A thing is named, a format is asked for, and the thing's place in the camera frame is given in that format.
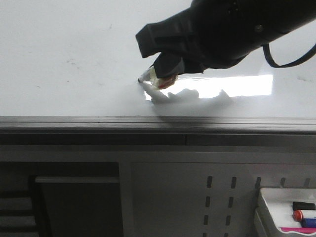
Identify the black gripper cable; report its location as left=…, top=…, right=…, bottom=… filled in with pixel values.
left=262, top=43, right=316, bottom=69

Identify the black capped marker in tray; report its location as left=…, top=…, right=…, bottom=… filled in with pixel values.
left=292, top=201, right=316, bottom=211

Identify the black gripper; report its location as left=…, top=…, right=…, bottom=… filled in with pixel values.
left=136, top=0, right=316, bottom=78

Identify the pink eraser in tray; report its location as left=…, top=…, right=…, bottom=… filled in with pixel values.
left=280, top=227, right=316, bottom=234

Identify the red capped marker in tray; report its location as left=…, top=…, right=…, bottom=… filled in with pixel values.
left=293, top=210, right=316, bottom=222

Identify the white plastic marker tray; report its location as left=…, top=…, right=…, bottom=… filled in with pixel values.
left=254, top=188, right=316, bottom=237

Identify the blue capped marker in tray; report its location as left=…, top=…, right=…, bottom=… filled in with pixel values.
left=301, top=218, right=316, bottom=228

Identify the white black whiteboard marker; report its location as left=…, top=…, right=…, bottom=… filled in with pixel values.
left=137, top=66, right=178, bottom=90

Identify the grey metal pegboard cabinet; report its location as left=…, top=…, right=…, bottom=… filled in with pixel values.
left=0, top=133, right=316, bottom=237

